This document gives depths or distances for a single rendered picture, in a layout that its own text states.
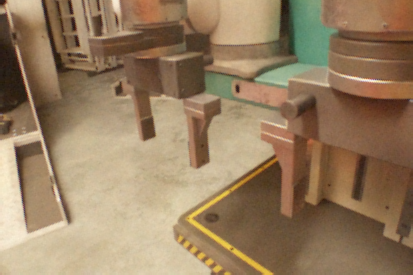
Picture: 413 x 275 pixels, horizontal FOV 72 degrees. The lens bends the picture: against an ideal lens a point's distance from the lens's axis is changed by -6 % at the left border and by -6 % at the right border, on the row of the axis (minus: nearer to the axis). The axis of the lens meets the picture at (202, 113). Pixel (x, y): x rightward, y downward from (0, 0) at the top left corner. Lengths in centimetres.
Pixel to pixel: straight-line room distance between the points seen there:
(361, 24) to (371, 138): 8
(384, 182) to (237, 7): 54
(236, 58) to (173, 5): 27
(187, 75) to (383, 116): 23
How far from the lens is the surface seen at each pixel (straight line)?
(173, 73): 37
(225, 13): 62
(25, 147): 212
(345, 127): 25
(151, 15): 38
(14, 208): 163
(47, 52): 337
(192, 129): 39
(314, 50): 70
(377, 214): 89
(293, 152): 29
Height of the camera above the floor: 87
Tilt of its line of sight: 21 degrees down
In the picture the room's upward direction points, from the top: 5 degrees counter-clockwise
